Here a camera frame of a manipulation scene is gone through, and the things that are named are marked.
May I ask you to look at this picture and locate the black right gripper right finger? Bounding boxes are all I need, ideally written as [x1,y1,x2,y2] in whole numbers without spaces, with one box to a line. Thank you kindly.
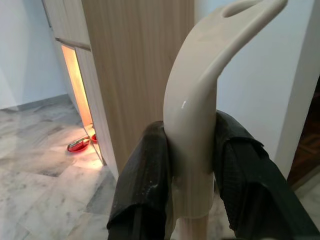
[211,109,320,240]

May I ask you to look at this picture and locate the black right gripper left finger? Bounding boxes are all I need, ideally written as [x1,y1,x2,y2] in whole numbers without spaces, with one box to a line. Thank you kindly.
[106,120,175,240]

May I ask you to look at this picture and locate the cream long-handled dustpan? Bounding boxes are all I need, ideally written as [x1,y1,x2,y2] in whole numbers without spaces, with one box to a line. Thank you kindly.
[162,0,288,240]

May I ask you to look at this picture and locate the red round dish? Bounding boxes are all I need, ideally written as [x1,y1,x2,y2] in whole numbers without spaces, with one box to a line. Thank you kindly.
[66,138,90,153]

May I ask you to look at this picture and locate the light wood cabinet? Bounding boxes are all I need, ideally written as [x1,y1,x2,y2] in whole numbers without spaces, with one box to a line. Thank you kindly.
[41,0,196,181]

